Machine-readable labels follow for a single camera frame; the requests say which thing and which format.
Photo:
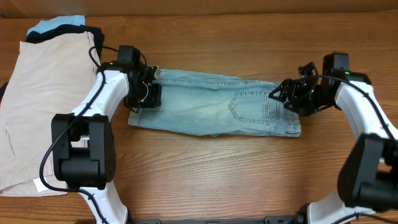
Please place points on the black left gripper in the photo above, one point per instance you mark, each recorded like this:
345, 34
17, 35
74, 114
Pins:
153, 99

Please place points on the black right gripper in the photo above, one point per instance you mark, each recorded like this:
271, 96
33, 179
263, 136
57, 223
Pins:
294, 85

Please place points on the light blue denim shorts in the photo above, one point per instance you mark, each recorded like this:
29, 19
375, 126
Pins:
200, 104

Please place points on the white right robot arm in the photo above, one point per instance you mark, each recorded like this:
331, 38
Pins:
367, 182

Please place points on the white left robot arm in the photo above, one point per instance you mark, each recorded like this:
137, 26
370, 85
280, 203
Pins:
82, 156

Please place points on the black garment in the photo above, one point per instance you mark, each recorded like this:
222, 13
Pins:
77, 31

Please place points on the beige shorts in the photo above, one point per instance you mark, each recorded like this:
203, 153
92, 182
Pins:
25, 137

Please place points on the light blue shirt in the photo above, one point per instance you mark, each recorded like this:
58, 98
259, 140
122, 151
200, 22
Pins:
47, 25

